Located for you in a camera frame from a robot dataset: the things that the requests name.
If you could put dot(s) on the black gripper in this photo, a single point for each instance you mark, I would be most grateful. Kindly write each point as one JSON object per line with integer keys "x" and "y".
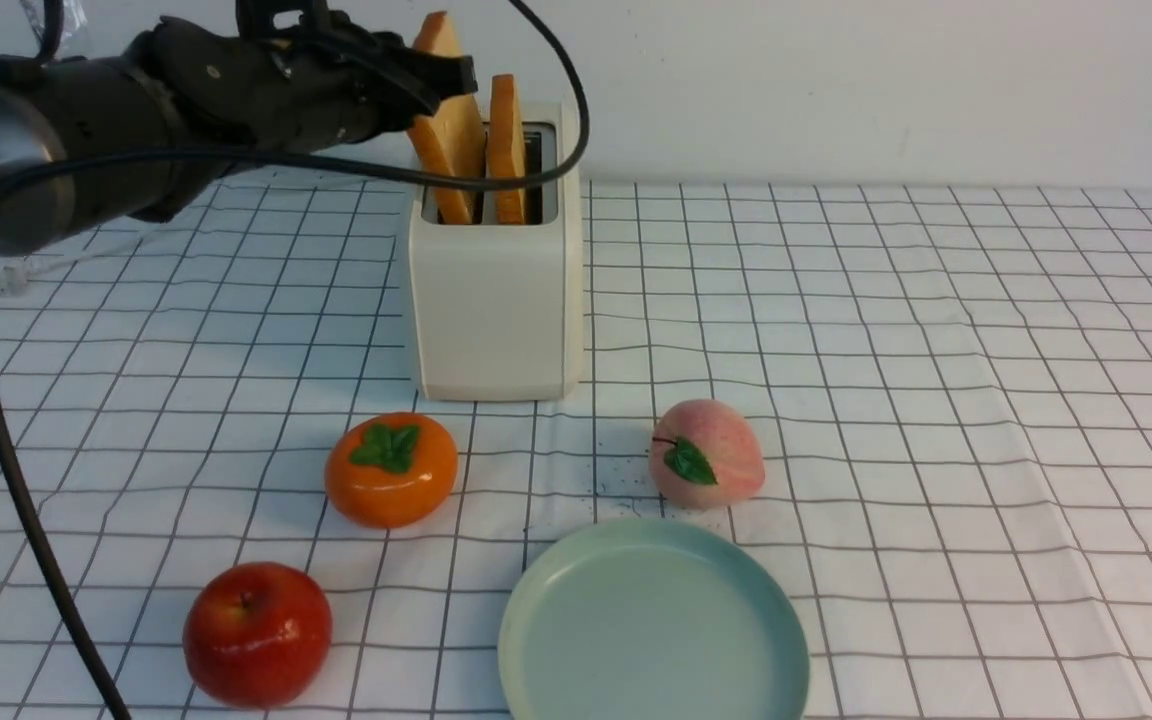
{"x": 282, "y": 94}

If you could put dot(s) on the toasted bread slice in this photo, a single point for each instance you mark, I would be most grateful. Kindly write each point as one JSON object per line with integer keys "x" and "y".
{"x": 505, "y": 150}
{"x": 452, "y": 143}

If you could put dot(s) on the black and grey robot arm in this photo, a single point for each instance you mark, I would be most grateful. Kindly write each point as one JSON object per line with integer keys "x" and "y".
{"x": 81, "y": 108}

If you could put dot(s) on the white two-slot toaster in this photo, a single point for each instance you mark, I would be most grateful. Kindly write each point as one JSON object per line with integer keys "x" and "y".
{"x": 495, "y": 313}

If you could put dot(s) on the orange persimmon with green leaf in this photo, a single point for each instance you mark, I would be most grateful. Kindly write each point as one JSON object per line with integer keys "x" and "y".
{"x": 391, "y": 470}

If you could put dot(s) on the pink peach with leaf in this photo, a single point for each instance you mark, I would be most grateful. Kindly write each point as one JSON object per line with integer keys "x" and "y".
{"x": 705, "y": 455}

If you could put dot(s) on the red apple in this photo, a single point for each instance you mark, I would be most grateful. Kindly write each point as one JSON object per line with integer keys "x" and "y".
{"x": 257, "y": 635}

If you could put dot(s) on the light green round plate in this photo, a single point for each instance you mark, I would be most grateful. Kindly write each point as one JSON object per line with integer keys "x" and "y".
{"x": 649, "y": 618}

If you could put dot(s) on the white grid checkered tablecloth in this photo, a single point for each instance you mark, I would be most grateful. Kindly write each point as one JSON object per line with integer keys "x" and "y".
{"x": 952, "y": 389}

